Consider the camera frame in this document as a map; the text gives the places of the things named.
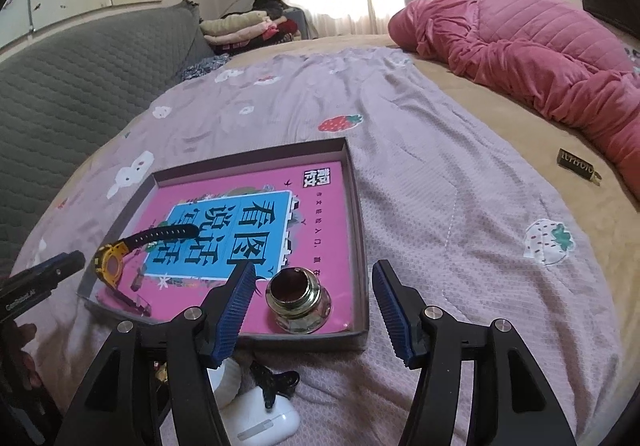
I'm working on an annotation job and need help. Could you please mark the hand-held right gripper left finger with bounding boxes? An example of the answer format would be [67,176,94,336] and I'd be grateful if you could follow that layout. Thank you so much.
[55,260,258,446]

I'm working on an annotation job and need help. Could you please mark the pink book with blue label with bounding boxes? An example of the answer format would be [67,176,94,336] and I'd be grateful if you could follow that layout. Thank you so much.
[95,161,361,334]

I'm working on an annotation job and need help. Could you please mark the dark patterned cloth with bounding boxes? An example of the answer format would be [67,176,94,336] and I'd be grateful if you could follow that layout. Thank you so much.
[181,53,232,83]

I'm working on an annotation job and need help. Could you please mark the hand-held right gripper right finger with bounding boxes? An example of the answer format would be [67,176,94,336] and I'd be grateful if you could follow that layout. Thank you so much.
[371,260,576,446]

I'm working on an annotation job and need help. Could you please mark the yellow black wrist watch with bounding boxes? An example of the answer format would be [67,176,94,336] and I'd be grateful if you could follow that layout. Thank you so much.
[92,224,193,287]

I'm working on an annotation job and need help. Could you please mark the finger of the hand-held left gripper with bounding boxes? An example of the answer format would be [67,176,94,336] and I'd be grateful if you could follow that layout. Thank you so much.
[7,250,87,289]

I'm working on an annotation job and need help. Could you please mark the grey quilted headboard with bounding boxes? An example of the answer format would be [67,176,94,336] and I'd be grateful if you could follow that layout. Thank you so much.
[0,0,216,277]

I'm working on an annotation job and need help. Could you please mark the pile of folded clothes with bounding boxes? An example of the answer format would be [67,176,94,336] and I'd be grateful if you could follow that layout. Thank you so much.
[200,0,308,57]

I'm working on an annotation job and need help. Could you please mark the black hair clip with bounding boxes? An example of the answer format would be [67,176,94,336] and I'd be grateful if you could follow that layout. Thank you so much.
[248,361,301,409]

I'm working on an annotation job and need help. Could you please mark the pink quilted duvet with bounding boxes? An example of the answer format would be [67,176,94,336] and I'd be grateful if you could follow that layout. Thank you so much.
[387,0,640,199]

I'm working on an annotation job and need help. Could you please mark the mauve cardboard box tray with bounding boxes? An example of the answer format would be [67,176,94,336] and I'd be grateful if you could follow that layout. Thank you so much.
[76,137,371,353]

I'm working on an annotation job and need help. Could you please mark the printed mauve blanket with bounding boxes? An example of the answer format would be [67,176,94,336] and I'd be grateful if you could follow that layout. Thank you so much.
[10,46,621,446]

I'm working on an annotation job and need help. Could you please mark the white ribbed plastic cap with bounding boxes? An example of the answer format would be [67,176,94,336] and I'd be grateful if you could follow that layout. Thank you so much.
[207,356,246,409]

